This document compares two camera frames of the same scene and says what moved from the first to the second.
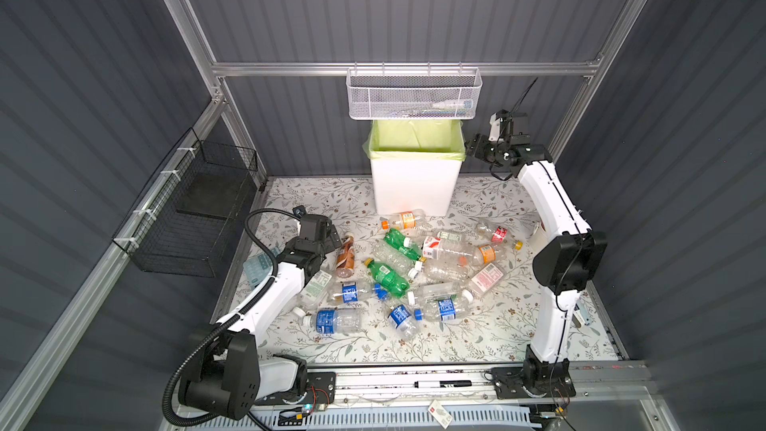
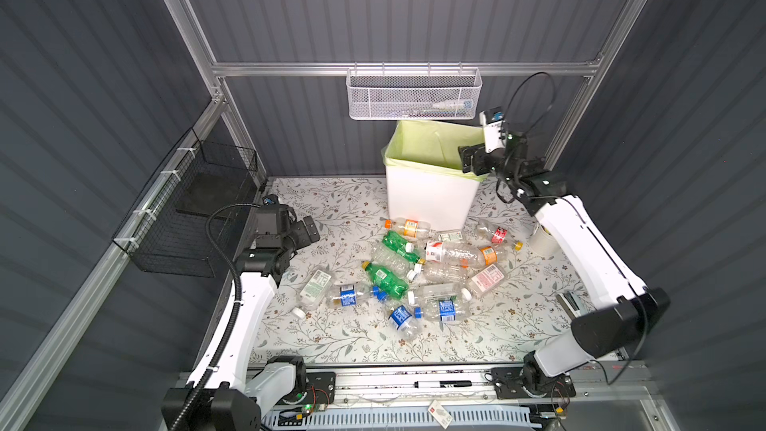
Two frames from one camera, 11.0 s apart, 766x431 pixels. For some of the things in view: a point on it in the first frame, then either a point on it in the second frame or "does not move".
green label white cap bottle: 312,292 does not move
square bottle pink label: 483,281 does not move
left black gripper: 331,239 → 303,239
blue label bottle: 444,309 does not move
